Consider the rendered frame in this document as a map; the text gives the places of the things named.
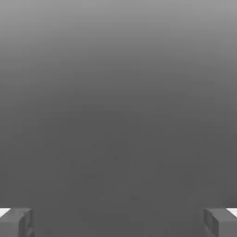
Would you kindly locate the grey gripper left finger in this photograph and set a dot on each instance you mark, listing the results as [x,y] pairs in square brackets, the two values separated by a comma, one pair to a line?
[13,224]

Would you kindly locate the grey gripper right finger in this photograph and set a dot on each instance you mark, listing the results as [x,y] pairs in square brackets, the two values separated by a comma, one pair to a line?
[223,225]

